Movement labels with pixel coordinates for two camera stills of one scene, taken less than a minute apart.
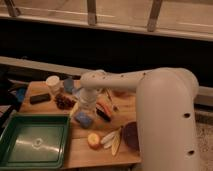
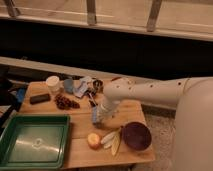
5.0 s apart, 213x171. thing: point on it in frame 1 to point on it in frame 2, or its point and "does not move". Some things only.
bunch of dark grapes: x=64 y=102 does not move
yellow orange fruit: x=94 y=140 does not move
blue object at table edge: x=20 y=94 does not move
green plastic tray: x=35 y=140 does not move
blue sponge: x=84 y=120 to x=94 y=114
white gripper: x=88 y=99 to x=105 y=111
